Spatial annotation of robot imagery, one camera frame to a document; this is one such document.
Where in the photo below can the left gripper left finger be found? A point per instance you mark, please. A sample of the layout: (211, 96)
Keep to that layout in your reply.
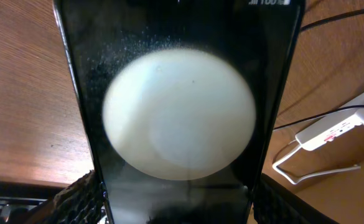
(79, 203)

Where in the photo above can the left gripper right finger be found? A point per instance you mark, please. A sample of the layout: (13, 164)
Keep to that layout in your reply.
(274, 204)

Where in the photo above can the black smartphone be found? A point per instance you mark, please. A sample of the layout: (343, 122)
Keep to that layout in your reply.
(178, 99)

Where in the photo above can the white power strip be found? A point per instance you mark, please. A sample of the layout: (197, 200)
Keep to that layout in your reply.
(327, 129)

